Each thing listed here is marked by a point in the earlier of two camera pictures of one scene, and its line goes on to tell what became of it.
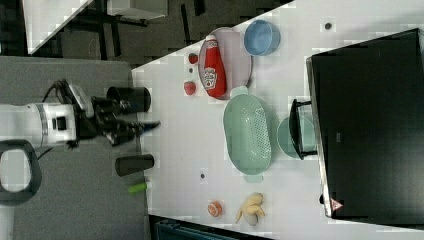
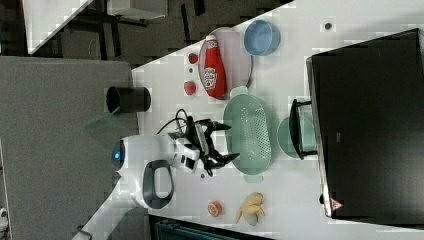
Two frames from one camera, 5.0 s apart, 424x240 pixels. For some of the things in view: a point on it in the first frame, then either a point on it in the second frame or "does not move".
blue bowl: (261, 38) does not move
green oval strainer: (247, 132) does not move
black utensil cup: (130, 99) does not move
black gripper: (93, 117) -> (198, 130)
